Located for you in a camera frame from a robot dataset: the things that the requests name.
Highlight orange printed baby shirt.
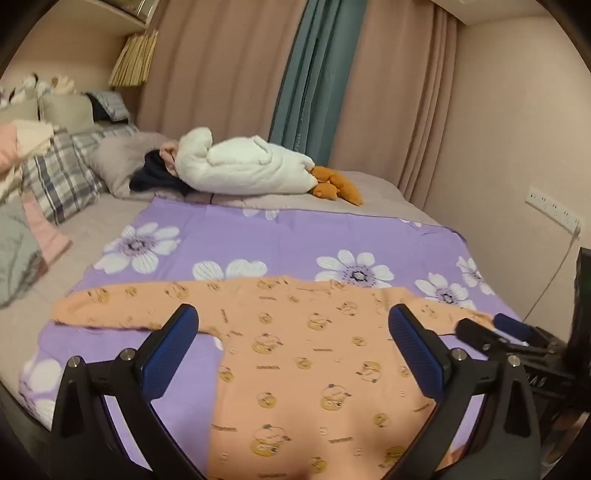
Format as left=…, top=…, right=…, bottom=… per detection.
left=50, top=275, right=497, bottom=480

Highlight white wall power strip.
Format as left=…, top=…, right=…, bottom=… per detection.
left=525, top=185, right=586, bottom=234

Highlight pile of plush toys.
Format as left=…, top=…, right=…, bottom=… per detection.
left=0, top=73, right=77, bottom=110

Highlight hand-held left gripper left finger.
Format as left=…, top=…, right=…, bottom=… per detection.
left=50, top=304, right=206, bottom=480

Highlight blue plaid cloth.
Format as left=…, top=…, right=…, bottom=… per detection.
left=85, top=91, right=130, bottom=124

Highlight white power cable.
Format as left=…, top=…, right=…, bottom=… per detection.
left=525, top=225, right=583, bottom=320

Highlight beige pillow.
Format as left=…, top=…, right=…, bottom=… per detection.
left=39, top=92, right=96, bottom=133

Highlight teal curtain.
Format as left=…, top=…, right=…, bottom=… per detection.
left=268, top=0, right=370, bottom=163

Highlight grey-green blanket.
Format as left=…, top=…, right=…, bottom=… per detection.
left=0, top=194, right=47, bottom=310

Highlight beige curtain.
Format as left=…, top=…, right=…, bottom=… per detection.
left=139, top=0, right=311, bottom=154
left=327, top=0, right=459, bottom=201

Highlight row of yellowish books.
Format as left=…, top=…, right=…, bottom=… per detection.
left=109, top=30, right=159, bottom=88

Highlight grey plaid pillow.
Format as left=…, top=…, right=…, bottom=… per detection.
left=21, top=124, right=139, bottom=227

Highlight white plush toy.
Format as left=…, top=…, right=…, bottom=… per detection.
left=175, top=128, right=317, bottom=197

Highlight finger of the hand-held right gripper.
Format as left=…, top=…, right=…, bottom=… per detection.
left=455, top=318, right=527, bottom=360
left=493, top=313, right=555, bottom=346

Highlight pink and cream folded blankets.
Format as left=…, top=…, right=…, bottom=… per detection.
left=0, top=119, right=57, bottom=197

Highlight wooden wall shelf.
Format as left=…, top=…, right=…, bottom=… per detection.
left=95, top=0, right=161, bottom=34

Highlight pink garment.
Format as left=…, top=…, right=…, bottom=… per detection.
left=159, top=141, right=182, bottom=177

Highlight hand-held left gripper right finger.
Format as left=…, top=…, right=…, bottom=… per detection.
left=388, top=304, right=542, bottom=480

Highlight pink cloth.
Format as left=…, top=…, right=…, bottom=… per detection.
left=21, top=191, right=73, bottom=274

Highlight dark navy garment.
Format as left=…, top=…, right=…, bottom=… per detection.
left=129, top=150, right=192, bottom=197

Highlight purple floral bed sheet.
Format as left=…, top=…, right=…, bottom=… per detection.
left=18, top=196, right=525, bottom=480

